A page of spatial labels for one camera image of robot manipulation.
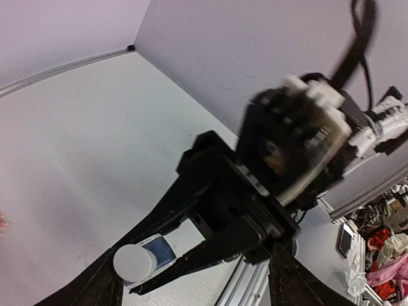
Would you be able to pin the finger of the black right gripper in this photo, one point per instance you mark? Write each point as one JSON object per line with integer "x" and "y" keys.
{"x": 170, "y": 208}
{"x": 208, "y": 253}

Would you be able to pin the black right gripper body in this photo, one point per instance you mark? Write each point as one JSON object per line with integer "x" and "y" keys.
{"x": 228, "y": 211}

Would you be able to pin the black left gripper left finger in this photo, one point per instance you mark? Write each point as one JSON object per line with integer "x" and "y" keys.
{"x": 98, "y": 284}

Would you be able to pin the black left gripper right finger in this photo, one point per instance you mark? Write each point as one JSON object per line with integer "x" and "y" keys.
{"x": 291, "y": 284}

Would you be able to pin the blue nail polish bottle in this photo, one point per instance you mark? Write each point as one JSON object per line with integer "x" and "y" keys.
{"x": 163, "y": 252}

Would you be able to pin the white nail polish cap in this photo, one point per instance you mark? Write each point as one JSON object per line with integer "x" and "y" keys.
{"x": 134, "y": 263}

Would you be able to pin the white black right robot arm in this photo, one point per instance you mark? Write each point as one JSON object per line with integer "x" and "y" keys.
{"x": 296, "y": 142}

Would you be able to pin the phone on side shelf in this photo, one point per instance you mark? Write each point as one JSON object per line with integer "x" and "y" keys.
{"x": 345, "y": 239}

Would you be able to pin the pile of coloured clothes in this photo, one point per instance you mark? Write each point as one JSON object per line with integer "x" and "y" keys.
{"x": 382, "y": 223}

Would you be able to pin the mannequin hand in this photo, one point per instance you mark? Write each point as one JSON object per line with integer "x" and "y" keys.
{"x": 3, "y": 223}

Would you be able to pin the aluminium table front rail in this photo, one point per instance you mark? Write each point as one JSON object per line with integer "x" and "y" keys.
{"x": 248, "y": 284}

